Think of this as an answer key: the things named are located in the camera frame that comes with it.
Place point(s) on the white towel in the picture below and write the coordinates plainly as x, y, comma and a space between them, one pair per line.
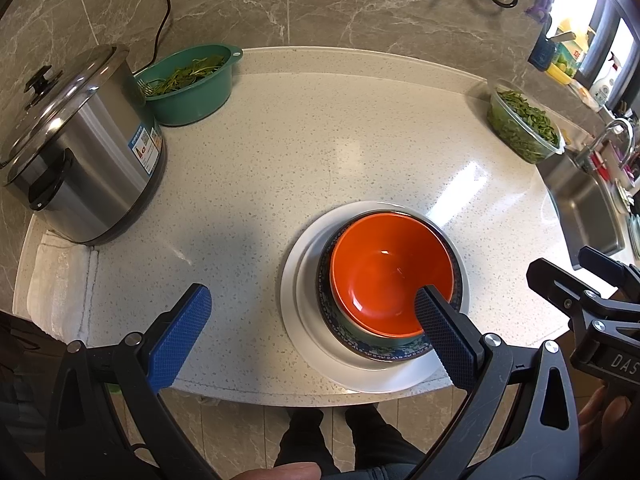
60, 285

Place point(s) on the orange bowl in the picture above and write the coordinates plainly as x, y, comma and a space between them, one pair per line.
380, 270

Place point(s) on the deep white plate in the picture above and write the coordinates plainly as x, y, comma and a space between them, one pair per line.
307, 300

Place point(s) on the chrome faucet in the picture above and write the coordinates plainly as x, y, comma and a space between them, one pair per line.
600, 140

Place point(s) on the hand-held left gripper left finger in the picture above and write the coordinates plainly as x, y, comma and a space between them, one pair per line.
180, 340

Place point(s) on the leafy greens in colander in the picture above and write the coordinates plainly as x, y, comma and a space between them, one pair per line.
190, 72

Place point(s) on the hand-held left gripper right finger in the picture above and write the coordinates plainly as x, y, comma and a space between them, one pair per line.
440, 330

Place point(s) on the stainless steel sink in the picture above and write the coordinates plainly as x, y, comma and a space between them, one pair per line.
585, 210

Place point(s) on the blue utensil holder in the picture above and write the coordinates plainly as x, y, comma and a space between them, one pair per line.
542, 55

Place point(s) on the white spray bottle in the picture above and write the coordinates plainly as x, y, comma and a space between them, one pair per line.
602, 87

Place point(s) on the large white plate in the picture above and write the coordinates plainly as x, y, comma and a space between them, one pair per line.
287, 290

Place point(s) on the person's right hand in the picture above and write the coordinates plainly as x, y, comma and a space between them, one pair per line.
615, 420

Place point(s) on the leafy greens in clear container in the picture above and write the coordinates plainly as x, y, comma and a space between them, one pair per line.
525, 120

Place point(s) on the stainless steel rice cooker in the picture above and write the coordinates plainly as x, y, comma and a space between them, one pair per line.
90, 160

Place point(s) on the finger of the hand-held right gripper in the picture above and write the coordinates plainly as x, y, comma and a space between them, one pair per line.
610, 272
560, 285

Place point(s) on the green plastic colander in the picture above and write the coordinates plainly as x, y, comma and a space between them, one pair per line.
195, 102

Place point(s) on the clear plastic container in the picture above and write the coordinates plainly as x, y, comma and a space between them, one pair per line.
500, 132

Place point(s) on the person's legs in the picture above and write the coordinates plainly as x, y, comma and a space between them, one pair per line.
305, 435

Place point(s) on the blue patterned ceramic bowl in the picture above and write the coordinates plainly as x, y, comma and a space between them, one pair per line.
360, 342

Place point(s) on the yellow dish soap bottle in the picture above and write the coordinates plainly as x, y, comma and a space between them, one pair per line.
565, 60

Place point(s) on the person's left hand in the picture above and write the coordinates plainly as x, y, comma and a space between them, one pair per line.
280, 471

